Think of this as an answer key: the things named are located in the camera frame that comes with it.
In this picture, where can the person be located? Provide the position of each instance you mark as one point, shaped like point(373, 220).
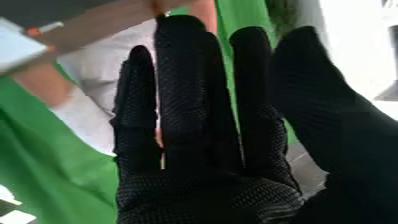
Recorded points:
point(89, 73)

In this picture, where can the white sheet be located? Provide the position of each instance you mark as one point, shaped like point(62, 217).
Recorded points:
point(18, 50)

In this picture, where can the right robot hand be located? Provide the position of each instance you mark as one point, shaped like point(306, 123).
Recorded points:
point(196, 133)

